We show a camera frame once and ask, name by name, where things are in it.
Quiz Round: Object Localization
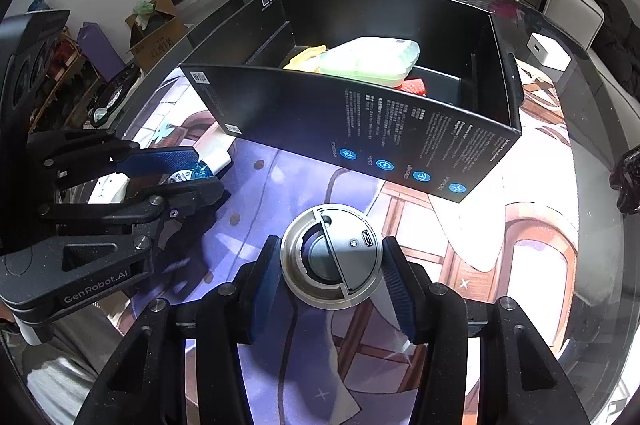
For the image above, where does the green translucent pill box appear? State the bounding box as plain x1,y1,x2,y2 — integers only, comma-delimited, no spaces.
315,36,421,88

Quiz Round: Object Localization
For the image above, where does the black cardboard box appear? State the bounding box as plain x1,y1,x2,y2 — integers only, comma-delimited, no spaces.
179,0,525,204

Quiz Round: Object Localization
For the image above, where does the black round floor device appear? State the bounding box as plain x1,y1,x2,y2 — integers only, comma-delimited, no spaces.
92,65,141,128

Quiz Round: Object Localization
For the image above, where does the grey sofa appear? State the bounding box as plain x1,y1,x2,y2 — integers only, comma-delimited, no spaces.
542,0,640,106

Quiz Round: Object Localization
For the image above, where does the wooden shoe rack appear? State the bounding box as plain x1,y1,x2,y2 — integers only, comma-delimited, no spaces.
30,25,101,136

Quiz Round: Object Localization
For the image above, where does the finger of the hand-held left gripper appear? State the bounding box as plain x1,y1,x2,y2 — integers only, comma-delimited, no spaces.
37,176,232,238
25,129,203,182

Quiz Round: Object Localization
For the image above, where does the white charger cube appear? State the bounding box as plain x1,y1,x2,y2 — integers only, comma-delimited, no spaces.
527,32,571,70

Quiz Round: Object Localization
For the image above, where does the brown cardboard box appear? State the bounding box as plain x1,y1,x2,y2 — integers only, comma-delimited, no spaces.
125,0,188,70

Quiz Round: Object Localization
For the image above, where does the small white blue container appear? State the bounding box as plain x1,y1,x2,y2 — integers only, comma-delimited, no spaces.
169,139,235,182

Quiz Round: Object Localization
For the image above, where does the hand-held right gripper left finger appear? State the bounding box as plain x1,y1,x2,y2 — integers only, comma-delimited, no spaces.
80,235,296,425

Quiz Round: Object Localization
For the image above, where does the round grey metal device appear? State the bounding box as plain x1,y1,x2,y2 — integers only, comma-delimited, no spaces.
279,204,386,311

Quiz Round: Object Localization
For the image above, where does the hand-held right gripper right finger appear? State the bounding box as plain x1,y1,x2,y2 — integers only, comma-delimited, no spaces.
381,235,591,425

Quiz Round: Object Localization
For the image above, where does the printed desk mat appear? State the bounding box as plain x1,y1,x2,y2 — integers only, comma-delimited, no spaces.
120,55,586,425

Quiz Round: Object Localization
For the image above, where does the yellow plastic item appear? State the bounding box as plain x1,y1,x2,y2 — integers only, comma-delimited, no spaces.
282,46,328,73

